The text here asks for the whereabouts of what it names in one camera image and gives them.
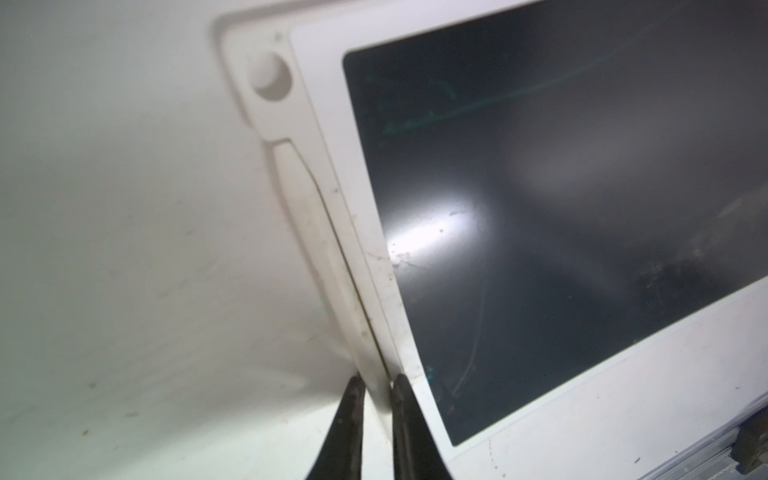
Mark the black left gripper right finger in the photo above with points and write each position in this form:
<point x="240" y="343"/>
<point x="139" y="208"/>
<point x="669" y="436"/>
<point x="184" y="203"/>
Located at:
<point x="415" y="454"/>

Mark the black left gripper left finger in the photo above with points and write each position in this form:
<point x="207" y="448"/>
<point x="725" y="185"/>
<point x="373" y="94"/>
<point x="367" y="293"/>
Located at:
<point x="340" y="457"/>

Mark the white drawing tablet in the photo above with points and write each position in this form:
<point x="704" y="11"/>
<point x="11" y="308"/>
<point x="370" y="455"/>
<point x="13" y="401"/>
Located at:
<point x="550" y="216"/>

